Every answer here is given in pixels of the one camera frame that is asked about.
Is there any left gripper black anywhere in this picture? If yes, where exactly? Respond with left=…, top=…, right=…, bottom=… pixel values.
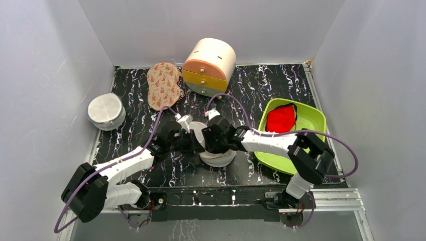
left=168, top=130, right=205, bottom=156

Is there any white mesh laundry bag beige zipper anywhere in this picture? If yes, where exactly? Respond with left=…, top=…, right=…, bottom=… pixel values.
left=189, top=122, right=237, bottom=168

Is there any red bra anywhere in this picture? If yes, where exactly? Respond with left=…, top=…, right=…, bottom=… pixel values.
left=265, top=103, right=298, bottom=133

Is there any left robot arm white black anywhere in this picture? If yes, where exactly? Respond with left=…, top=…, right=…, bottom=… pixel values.
left=61, top=121, right=206, bottom=223

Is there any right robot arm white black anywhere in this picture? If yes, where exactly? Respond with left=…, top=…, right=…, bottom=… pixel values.
left=201, top=115, right=335, bottom=208

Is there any white mesh laundry bag grey trim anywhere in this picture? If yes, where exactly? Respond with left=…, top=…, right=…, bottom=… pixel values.
left=87, top=93, right=126, bottom=131

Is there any peach patterned fabric pouch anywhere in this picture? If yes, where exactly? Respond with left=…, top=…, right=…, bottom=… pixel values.
left=146, top=62, right=181, bottom=111

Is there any round drawer cabinet orange yellow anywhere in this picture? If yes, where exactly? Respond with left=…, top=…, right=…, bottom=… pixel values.
left=182, top=38, right=236, bottom=97

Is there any green plastic basin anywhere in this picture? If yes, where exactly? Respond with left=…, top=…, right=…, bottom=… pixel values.
left=255, top=98, right=327, bottom=175

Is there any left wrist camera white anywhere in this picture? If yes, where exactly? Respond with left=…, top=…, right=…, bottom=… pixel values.
left=174, top=114, right=193, bottom=132

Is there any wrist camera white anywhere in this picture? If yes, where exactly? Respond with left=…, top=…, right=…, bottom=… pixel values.
left=203, top=108, right=221, bottom=123
left=174, top=114, right=193, bottom=132

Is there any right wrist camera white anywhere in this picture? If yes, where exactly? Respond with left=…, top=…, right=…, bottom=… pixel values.
left=203, top=108, right=221, bottom=123

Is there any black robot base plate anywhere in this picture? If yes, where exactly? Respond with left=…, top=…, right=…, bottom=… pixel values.
left=143, top=186, right=293, bottom=223

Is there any aluminium frame rail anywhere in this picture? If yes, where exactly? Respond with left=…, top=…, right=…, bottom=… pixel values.
left=279, top=188, right=366, bottom=213

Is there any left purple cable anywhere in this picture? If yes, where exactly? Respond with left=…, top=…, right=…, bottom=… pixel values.
left=54, top=105, right=180, bottom=234

